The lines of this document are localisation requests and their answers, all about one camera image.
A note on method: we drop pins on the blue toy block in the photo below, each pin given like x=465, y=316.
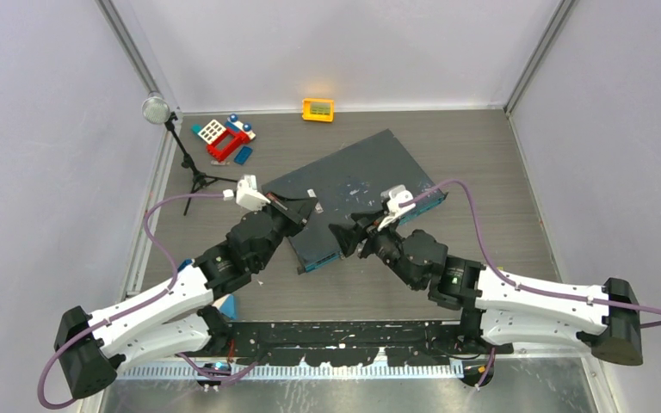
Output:
x=184, y=264

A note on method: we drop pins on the small blue toy brick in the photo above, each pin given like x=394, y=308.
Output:
x=243, y=155

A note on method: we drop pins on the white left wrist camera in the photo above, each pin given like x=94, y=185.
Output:
x=247, y=194

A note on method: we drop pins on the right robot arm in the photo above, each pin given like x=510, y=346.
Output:
x=499, y=308

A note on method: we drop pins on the blue white wedge block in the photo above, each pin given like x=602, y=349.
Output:
x=227, y=306

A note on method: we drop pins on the dark grey network switch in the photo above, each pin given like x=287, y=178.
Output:
x=347, y=181

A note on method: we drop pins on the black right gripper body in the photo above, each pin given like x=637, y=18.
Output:
x=363, y=229

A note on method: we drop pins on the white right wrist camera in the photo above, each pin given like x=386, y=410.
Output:
x=398, y=202

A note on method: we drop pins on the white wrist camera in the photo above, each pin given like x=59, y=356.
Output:
x=247, y=194
x=398, y=202

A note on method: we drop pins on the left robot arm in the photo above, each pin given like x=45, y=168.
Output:
x=177, y=315

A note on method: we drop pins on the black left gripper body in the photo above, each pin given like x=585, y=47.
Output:
x=280, y=207

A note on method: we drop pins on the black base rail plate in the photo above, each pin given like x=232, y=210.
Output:
x=346, y=344

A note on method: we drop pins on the red toy brick frame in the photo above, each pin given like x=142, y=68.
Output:
x=225, y=143

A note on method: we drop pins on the blue white toy brick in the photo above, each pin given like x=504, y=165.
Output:
x=233, y=122

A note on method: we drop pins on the white window toy brick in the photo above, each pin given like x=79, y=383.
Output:
x=211, y=131

